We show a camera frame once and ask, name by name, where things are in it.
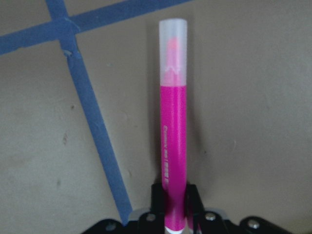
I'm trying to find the pink pen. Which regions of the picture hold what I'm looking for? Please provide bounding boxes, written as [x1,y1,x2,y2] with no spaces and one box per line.
[159,18,187,234]

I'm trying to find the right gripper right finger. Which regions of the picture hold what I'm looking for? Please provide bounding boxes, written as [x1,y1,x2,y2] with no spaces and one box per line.
[186,184,229,234]

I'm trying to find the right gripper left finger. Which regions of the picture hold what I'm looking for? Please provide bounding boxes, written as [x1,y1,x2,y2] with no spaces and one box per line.
[137,183,165,234]

